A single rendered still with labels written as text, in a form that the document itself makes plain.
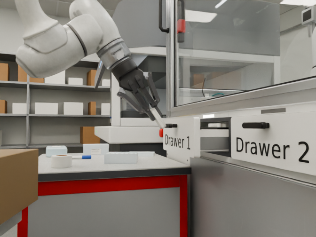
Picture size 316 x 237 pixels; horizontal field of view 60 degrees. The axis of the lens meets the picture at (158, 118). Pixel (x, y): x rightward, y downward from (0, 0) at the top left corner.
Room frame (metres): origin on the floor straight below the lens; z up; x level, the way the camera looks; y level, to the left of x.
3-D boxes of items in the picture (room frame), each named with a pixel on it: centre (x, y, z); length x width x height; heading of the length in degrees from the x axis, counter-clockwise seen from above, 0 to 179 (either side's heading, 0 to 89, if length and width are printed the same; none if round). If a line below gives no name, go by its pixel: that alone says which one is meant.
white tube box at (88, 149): (1.42, 0.32, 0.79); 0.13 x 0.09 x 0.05; 105
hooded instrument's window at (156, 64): (2.64, -0.03, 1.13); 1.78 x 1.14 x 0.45; 16
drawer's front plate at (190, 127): (0.87, -0.07, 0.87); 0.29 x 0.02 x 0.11; 16
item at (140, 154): (1.35, 0.08, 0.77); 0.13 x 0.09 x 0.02; 87
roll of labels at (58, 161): (0.98, 0.34, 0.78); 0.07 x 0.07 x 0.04
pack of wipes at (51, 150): (1.36, 0.50, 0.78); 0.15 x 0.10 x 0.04; 22
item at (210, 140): (0.93, -0.27, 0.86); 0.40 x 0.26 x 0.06; 106
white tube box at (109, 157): (1.10, 0.15, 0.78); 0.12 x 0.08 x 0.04; 90
